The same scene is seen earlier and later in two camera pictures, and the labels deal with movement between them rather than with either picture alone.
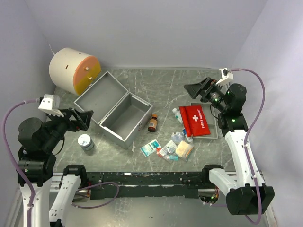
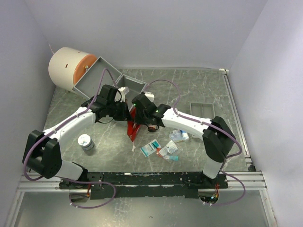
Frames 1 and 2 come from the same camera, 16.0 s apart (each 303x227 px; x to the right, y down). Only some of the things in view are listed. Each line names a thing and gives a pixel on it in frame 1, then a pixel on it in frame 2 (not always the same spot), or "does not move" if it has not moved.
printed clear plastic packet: x=168 y=149 does not move
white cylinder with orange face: x=74 y=71 does not move
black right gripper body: x=212 y=93 -> x=140 y=118
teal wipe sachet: x=147 y=149 does not move
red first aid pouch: x=194 y=120 -> x=132 y=128
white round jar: x=85 y=142 does not move
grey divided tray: x=209 y=113 does not move
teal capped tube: x=175 y=158 does not move
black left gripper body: x=69 y=123 -> x=118 y=110
